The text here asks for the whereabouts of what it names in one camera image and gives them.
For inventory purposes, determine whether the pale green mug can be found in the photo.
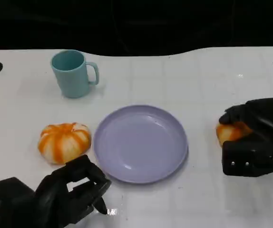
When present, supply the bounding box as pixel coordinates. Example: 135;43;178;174
50;49;100;99

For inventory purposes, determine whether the lilac plate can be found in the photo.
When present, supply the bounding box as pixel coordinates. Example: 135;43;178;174
93;105;189;184

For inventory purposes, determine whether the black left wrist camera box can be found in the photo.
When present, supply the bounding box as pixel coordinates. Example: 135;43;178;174
0;177;37;228

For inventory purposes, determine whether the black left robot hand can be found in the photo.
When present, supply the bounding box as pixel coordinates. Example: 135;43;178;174
33;154;112;228

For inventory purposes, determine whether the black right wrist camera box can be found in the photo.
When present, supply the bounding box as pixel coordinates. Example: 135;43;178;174
222;134;273;178

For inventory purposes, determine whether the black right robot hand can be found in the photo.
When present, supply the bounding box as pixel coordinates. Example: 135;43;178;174
218;97;273;144

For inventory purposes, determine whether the orange and white bread roll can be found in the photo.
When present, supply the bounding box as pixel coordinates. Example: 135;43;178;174
216;122;254;148
38;122;92;166

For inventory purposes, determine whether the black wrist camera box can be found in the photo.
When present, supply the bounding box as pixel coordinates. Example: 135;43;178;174
0;177;37;228
222;134;273;178

